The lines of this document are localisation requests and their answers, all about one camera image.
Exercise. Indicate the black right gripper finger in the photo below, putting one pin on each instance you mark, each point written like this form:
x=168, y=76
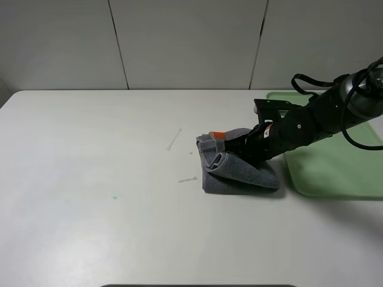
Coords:
x=239, y=151
x=235, y=143

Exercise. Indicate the grey towel with orange stripes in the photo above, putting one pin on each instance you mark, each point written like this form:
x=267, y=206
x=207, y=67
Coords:
x=228, y=174

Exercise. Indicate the light green plastic tray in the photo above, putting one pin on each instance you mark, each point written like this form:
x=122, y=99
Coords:
x=333, y=168

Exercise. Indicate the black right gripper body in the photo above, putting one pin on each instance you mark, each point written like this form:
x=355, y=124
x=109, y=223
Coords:
x=283, y=127

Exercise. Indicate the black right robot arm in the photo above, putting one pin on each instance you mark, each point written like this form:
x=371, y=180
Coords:
x=334, y=107

